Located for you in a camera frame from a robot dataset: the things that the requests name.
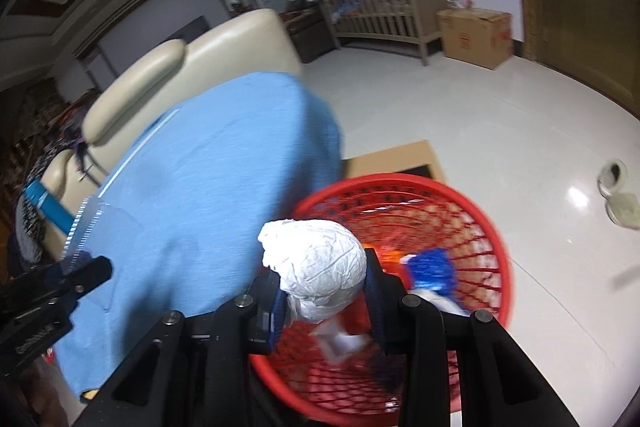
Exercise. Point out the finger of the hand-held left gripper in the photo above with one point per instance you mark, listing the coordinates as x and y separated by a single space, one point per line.
87 274

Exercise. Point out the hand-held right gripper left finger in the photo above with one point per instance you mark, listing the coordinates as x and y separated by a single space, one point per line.
277 322

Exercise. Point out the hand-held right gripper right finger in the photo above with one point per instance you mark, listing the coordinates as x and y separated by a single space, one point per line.
376 302

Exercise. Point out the clear plastic container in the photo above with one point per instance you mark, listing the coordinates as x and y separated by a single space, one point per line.
87 227

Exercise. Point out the blue plastic bag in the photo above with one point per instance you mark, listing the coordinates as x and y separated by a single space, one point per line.
435 269

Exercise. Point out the white paper ball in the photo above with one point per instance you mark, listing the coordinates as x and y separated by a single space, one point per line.
320 262

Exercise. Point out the red plastic basket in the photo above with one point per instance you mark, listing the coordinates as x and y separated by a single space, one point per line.
450 207

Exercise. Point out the white paper box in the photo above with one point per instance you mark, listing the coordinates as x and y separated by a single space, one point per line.
340 344

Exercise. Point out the black jacket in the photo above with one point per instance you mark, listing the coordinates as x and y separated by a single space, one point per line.
25 257

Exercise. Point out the blue thermos bottle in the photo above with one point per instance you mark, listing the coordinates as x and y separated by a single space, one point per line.
50 204

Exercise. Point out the black floral cloth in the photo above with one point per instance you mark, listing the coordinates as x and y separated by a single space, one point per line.
37 164

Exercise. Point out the flat cardboard sheet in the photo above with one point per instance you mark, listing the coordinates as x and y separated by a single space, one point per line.
395 157

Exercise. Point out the cluttered wooden shelf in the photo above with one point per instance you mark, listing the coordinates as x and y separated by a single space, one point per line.
35 107

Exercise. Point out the white slipper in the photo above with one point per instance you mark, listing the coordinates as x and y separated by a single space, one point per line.
612 177
625 209

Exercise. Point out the cream leather sofa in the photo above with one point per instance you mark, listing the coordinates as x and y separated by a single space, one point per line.
240 42

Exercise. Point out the wooden baby crib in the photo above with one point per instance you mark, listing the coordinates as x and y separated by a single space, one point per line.
380 22

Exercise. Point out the brown cardboard box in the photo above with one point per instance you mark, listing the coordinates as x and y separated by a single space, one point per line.
475 37

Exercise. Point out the small clear plastic bag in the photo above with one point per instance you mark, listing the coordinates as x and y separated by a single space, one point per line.
460 3

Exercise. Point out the golden wooden door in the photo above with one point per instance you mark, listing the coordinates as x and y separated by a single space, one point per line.
575 7

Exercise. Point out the wall television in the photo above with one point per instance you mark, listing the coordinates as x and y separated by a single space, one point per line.
192 27

